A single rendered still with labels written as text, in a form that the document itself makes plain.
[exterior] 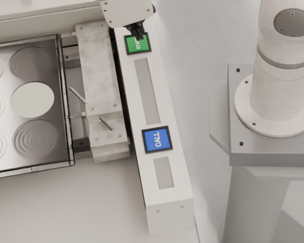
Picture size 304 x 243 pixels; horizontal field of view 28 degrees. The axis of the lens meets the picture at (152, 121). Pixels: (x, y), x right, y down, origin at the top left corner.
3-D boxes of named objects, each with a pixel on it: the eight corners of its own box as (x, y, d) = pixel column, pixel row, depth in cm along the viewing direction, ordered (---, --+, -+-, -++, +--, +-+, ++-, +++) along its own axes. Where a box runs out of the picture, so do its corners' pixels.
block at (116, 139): (92, 154, 131) (90, 146, 128) (90, 140, 133) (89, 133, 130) (129, 147, 131) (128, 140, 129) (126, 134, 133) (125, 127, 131)
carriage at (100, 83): (94, 163, 133) (92, 156, 130) (78, 40, 153) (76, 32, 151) (130, 157, 133) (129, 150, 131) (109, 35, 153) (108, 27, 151)
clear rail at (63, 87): (69, 168, 128) (68, 164, 127) (55, 36, 149) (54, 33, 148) (76, 167, 128) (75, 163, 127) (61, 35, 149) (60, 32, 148)
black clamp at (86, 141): (75, 153, 131) (73, 147, 129) (74, 144, 132) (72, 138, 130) (90, 151, 131) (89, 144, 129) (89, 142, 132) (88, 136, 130)
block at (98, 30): (77, 42, 149) (76, 34, 146) (76, 32, 151) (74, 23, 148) (110, 37, 149) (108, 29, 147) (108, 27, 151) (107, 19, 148)
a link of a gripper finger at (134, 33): (117, 26, 129) (126, 45, 134) (131, 21, 128) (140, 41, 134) (115, 15, 130) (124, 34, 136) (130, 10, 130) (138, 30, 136)
